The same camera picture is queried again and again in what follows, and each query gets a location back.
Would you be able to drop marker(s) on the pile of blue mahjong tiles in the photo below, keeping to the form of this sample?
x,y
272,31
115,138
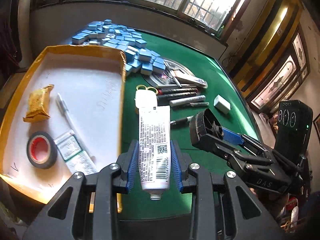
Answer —
x,y
138,57

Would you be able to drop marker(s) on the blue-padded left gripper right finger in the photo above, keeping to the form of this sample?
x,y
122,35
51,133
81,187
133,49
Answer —
x,y
179,166

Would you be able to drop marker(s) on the white pen in tray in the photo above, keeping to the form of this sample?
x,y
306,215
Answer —
x,y
66,113

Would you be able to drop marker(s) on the black plastic fan-shaped part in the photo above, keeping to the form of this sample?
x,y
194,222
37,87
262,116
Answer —
x,y
204,128

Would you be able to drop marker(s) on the white printed ointment tube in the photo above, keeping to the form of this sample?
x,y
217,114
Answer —
x,y
154,160

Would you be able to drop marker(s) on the black marker grey cap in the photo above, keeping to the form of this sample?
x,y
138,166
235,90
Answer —
x,y
164,99

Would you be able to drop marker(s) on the black clear gel pen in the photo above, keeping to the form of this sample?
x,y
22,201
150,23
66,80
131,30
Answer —
x,y
181,121

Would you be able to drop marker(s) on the round table centre console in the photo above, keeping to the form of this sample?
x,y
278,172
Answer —
x,y
166,78

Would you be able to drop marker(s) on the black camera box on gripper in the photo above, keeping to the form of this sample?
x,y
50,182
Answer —
x,y
294,128

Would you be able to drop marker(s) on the black tape roll red core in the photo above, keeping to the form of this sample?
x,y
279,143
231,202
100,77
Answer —
x,y
41,150

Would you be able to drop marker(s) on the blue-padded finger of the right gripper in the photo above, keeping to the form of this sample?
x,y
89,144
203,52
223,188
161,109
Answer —
x,y
232,137

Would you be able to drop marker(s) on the yellow cracker snack packet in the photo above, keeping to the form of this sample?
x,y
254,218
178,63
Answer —
x,y
38,105

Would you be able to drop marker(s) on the clear thin pen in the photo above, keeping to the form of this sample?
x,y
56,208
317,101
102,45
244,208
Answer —
x,y
194,104

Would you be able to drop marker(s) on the white paint marker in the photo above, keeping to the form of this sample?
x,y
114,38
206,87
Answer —
x,y
183,101

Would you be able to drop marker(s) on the black marker red cap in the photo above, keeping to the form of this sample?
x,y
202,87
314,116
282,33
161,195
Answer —
x,y
176,90

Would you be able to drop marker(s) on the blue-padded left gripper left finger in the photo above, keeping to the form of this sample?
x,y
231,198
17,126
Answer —
x,y
126,168

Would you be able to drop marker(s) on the white toothpaste box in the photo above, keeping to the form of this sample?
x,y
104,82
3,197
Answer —
x,y
189,79

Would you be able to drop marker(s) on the stained glass cabinet door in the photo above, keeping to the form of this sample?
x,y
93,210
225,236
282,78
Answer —
x,y
290,72

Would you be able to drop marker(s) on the white rectangular eraser box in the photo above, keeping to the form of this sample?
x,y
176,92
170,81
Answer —
x,y
222,104

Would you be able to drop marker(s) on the white green medicine box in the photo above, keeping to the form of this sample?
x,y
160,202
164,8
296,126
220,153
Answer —
x,y
74,156

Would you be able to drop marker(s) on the yellow cardboard tray box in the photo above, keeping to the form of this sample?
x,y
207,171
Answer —
x,y
91,80

